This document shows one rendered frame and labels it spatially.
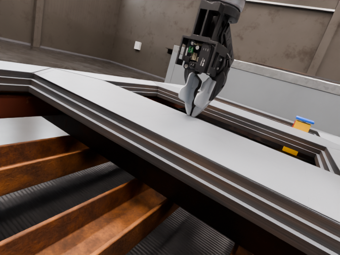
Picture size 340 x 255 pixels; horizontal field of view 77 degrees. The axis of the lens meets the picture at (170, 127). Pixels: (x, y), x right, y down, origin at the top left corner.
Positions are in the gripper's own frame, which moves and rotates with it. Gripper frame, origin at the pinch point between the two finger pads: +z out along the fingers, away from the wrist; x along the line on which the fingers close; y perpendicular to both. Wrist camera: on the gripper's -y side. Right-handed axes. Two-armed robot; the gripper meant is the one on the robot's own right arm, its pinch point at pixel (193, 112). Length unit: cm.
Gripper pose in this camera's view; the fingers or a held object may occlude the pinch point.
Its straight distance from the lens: 46.8
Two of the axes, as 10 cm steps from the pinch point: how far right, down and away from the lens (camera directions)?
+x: 8.1, 3.7, -4.5
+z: -2.7, 9.2, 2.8
